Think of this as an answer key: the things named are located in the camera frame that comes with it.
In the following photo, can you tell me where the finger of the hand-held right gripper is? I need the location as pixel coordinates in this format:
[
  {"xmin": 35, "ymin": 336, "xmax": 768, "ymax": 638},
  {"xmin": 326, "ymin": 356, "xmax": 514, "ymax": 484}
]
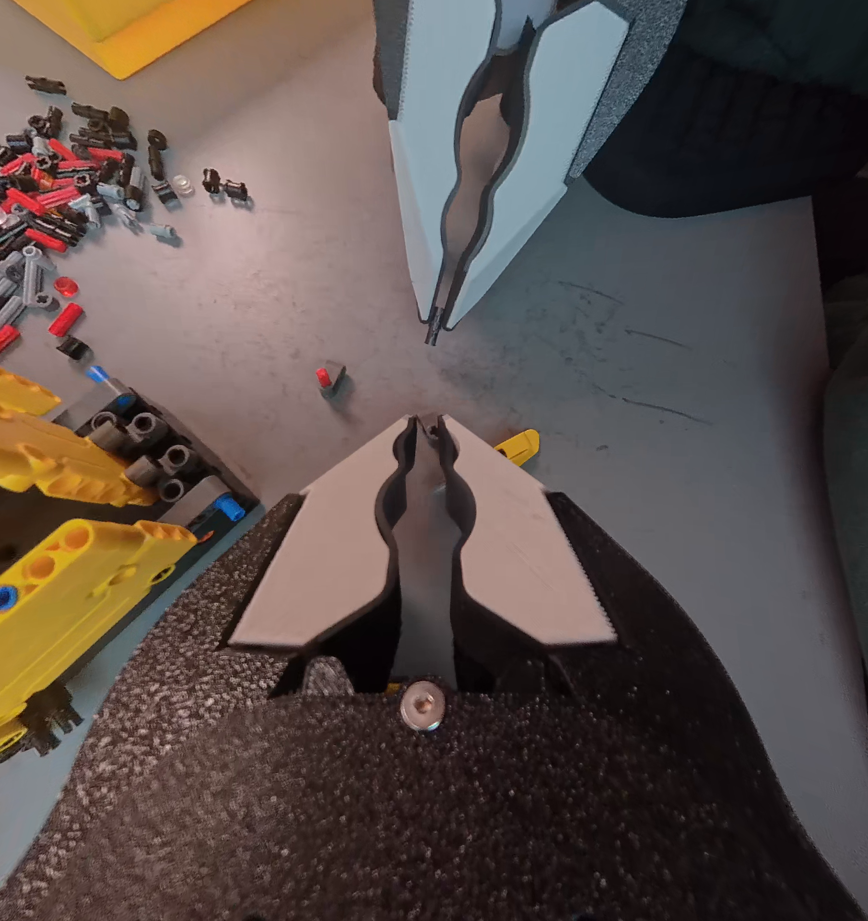
[
  {"xmin": 387, "ymin": 0, "xmax": 503, "ymax": 329},
  {"xmin": 439, "ymin": 0, "xmax": 633, "ymax": 342}
]

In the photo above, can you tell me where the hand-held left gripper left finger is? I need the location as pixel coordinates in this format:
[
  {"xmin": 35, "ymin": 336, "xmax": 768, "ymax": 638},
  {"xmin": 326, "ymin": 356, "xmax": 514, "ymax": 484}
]
[{"xmin": 227, "ymin": 418, "xmax": 416, "ymax": 689}]

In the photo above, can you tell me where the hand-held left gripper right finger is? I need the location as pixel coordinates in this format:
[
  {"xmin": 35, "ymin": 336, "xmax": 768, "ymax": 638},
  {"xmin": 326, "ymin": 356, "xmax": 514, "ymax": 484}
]
[{"xmin": 434, "ymin": 415, "xmax": 619, "ymax": 685}]

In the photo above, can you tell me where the small yellow lego subassembly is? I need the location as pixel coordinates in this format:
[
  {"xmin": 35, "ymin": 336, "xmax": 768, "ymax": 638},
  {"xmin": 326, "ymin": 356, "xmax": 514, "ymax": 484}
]
[{"xmin": 423, "ymin": 415, "xmax": 541, "ymax": 467}]

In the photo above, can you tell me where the yellow black lego model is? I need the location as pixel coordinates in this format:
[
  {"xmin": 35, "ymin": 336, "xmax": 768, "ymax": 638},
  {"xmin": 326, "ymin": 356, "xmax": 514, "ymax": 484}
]
[{"xmin": 0, "ymin": 353, "xmax": 262, "ymax": 771}]

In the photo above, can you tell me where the pile of small lego pins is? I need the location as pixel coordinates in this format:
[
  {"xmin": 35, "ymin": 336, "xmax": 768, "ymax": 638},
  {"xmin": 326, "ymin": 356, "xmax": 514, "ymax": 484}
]
[{"xmin": 0, "ymin": 75, "xmax": 255, "ymax": 361}]

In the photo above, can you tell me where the yellow bin with small parts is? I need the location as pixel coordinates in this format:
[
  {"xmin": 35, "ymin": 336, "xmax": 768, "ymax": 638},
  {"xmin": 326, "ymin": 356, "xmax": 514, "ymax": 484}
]
[{"xmin": 13, "ymin": 0, "xmax": 255, "ymax": 80}]

